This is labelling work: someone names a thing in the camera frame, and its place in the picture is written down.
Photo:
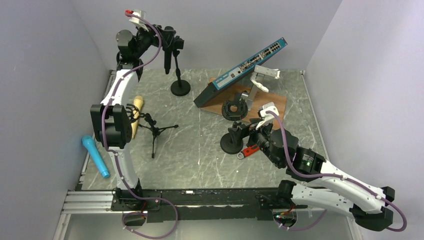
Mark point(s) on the blue microphone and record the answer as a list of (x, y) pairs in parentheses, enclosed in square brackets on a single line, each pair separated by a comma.
[(89, 143)]

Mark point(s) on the black microphone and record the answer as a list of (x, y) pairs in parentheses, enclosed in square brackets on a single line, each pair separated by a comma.
[(168, 34)]

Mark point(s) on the wooden board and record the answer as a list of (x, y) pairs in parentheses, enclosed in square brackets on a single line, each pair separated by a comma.
[(261, 98)]

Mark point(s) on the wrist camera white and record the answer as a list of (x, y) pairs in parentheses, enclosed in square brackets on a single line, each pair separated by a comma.
[(267, 113), (139, 15)]

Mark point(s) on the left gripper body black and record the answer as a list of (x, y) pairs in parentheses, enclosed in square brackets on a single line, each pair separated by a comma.
[(145, 40)]

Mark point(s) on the black round base stand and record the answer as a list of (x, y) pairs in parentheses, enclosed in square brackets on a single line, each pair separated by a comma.
[(179, 87)]

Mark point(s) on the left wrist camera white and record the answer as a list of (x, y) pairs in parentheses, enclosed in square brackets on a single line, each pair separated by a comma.
[(139, 15)]

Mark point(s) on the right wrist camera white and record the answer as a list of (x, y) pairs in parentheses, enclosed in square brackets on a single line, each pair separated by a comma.
[(267, 113)]

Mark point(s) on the black shock mount desk stand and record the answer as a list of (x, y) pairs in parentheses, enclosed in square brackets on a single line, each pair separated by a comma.
[(233, 110)]

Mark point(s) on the blue network switch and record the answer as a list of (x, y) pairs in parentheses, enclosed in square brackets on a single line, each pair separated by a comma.
[(235, 74)]

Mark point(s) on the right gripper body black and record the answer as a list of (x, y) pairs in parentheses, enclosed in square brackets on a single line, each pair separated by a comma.
[(261, 137)]

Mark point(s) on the red handled adjustable wrench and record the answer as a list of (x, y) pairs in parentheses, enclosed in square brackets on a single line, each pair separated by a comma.
[(248, 151)]

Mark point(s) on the cream yellow microphone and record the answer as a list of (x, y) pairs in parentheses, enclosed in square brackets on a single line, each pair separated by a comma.
[(136, 110)]

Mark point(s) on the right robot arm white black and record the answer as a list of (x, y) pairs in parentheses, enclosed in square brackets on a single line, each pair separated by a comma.
[(315, 181)]

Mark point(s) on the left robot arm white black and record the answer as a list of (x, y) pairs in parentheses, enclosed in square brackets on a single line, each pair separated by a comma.
[(110, 119)]

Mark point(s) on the white metal bracket stand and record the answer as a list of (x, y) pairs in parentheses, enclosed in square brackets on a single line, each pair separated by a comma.
[(259, 74)]

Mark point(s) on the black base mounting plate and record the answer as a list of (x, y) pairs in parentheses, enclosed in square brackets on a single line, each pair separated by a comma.
[(202, 204)]

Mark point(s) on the black tripod shock mount stand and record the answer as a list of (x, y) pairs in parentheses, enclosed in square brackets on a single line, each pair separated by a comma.
[(156, 131)]

